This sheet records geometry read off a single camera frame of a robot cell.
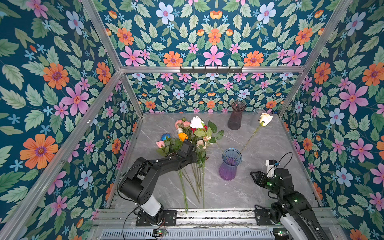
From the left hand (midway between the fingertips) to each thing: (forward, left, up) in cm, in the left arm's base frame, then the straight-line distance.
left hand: (197, 153), depth 93 cm
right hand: (-17, -29, +4) cm, 34 cm away
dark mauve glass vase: (+22, -27, +8) cm, 36 cm away
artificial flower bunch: (-8, -3, +30) cm, 31 cm away
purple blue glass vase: (-13, -17, +16) cm, 27 cm away
